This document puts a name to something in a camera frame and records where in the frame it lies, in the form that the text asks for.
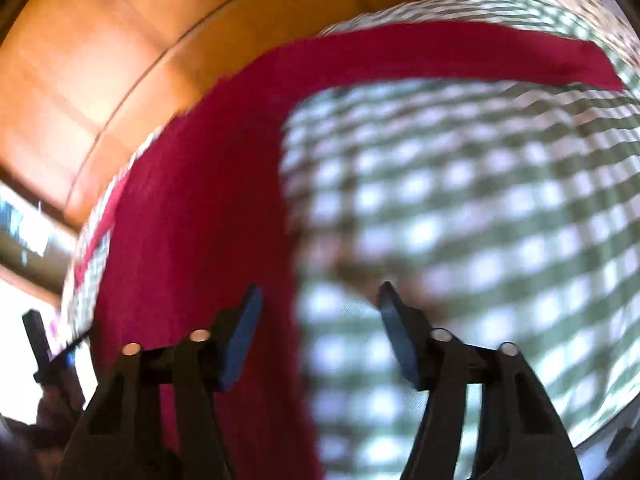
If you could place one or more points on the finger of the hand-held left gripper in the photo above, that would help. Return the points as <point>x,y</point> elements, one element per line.
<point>62,355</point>
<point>37,337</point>

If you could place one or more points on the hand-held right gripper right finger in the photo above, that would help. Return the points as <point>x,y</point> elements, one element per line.
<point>400,340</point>

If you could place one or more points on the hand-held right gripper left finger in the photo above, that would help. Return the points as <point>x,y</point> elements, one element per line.
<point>241,340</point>

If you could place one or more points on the red cloth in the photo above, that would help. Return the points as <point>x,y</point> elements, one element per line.
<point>210,200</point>

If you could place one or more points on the green white checked bedsheet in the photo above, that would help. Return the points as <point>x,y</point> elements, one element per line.
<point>450,220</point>

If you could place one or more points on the wooden panelled headboard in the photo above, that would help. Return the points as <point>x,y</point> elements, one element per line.
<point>125,60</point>

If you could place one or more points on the floral bedsheet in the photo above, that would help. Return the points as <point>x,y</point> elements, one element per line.
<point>590,10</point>

